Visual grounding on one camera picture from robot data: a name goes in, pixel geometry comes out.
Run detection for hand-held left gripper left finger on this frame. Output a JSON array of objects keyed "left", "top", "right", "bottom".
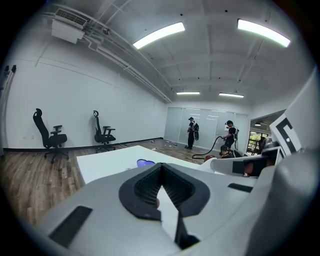
[{"left": 37, "top": 162, "right": 178, "bottom": 256}]

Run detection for black vacuum hose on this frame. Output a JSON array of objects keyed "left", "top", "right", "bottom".
[{"left": 191, "top": 135, "right": 226, "bottom": 160}]

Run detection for upright black office chair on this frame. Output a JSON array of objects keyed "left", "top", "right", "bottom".
[{"left": 92, "top": 110, "right": 117, "bottom": 154}]

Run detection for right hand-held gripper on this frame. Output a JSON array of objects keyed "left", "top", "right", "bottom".
[{"left": 209, "top": 67, "right": 320, "bottom": 177}]

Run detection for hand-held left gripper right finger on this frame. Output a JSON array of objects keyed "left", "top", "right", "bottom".
[{"left": 161, "top": 162, "right": 258, "bottom": 251}]

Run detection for white ceiling pipes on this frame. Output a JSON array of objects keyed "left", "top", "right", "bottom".
[{"left": 82, "top": 22, "right": 173, "bottom": 103}]

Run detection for white table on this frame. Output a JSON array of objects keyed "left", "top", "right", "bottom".
[{"left": 76, "top": 145, "right": 218, "bottom": 185}]

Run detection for aluminium ladder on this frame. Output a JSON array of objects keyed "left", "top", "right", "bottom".
[{"left": 0, "top": 64, "right": 18, "bottom": 151}]

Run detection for white air conditioner unit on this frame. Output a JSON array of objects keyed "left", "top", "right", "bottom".
[{"left": 51, "top": 8, "right": 88, "bottom": 45}]

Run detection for person's right hand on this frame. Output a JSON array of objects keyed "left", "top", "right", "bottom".
[{"left": 243, "top": 159, "right": 267, "bottom": 177}]

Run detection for reclined black office chair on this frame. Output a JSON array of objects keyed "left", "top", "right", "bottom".
[{"left": 32, "top": 108, "right": 70, "bottom": 165}]

